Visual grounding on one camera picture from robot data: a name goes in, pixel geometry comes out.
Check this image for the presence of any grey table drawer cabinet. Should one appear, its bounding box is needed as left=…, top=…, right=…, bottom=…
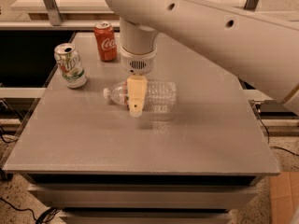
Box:
left=25, top=174, right=261, bottom=224

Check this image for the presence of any clear plastic water bottle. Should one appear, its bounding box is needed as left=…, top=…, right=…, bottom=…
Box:
left=103, top=81, right=177, bottom=112

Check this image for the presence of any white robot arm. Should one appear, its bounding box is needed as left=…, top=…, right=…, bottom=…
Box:
left=106, top=0, right=299, bottom=115

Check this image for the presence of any white green 7up can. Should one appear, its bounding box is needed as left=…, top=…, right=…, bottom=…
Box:
left=54, top=43, right=87, bottom=89

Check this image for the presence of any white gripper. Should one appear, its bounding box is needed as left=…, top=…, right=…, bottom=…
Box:
left=120, top=47, right=157, bottom=118

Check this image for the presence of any black cable left floor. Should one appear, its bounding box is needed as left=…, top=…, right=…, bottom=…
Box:
left=0, top=197, right=60, bottom=224

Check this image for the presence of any left metal frame post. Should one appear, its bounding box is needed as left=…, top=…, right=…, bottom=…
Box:
left=43, top=0, right=63, bottom=26

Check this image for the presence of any red Coca-Cola can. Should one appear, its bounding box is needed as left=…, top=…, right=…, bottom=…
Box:
left=93, top=21, right=117, bottom=62

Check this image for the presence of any black cable right floor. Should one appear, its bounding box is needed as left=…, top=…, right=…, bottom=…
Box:
left=253, top=103, right=299, bottom=158

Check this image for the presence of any brown cardboard box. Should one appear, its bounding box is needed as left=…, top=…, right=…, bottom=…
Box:
left=270, top=172, right=299, bottom=224

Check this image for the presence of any black cable floor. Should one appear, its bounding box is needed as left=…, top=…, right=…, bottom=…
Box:
left=0, top=197, right=60, bottom=224
left=253, top=103, right=299, bottom=158

